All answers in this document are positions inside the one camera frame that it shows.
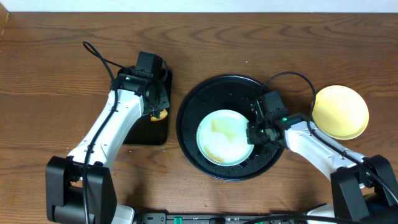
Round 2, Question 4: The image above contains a yellow sponge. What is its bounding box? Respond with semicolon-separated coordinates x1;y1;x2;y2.
150;109;168;122

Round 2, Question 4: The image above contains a light green plate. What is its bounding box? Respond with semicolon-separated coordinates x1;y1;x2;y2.
196;110;254;167

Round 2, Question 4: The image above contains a yellow plate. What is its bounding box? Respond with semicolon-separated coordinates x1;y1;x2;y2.
312;85;369;140

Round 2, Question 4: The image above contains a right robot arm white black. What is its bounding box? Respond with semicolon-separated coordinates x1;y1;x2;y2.
247;114;397;223

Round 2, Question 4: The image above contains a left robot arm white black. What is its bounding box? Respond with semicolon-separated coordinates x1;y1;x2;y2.
45;73;170;224

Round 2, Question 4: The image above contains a black rectangular tray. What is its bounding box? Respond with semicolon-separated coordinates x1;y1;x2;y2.
118;67;172;145

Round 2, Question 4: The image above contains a black round tray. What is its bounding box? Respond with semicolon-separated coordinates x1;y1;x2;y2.
176;75;284;181

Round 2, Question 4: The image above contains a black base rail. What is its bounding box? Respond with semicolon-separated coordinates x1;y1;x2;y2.
136;212;368;224

